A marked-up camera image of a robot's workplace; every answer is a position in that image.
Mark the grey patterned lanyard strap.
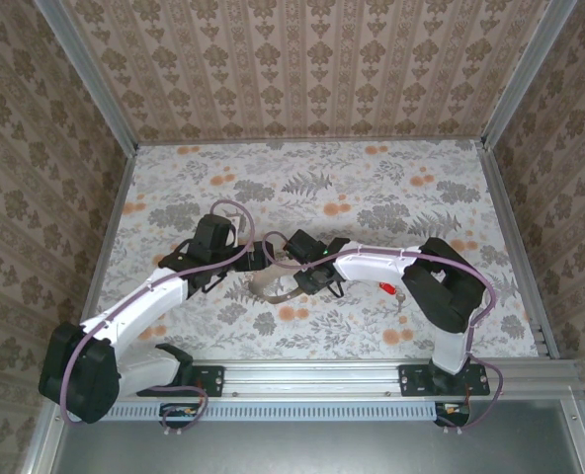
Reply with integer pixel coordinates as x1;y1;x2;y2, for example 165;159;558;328
249;264;309;303

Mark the floral patterned table cover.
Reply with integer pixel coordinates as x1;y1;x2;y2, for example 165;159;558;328
82;139;541;361

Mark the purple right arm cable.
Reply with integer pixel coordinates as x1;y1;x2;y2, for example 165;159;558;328
263;230;505;436

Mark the aluminium side rail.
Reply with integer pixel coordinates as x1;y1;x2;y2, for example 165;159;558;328
77;145;140;327
474;140;560;361

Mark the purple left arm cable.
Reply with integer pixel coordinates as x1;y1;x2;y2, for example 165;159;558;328
57;199;259;438

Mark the aluminium mounting rail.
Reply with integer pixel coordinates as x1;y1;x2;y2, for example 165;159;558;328
114;359;580;400

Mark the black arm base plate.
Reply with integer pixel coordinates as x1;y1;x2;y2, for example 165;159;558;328
397;363;491;398
136;363;225;398

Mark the thin aluminium back rail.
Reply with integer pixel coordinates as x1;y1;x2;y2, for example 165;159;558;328
136;137;484;147

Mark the grey slotted cable duct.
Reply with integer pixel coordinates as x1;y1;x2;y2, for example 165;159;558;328
99;402;464;424

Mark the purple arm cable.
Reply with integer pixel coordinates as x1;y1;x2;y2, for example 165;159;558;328
263;230;505;436
57;199;259;438

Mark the grey metal sheet panel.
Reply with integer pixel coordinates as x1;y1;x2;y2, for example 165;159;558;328
25;399;585;474

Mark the black connector with wires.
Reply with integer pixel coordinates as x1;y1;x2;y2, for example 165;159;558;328
159;402;201;430
433;400;471;429

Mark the aluminium frame post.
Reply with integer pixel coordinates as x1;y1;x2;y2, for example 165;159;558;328
479;0;580;152
32;0;140;153

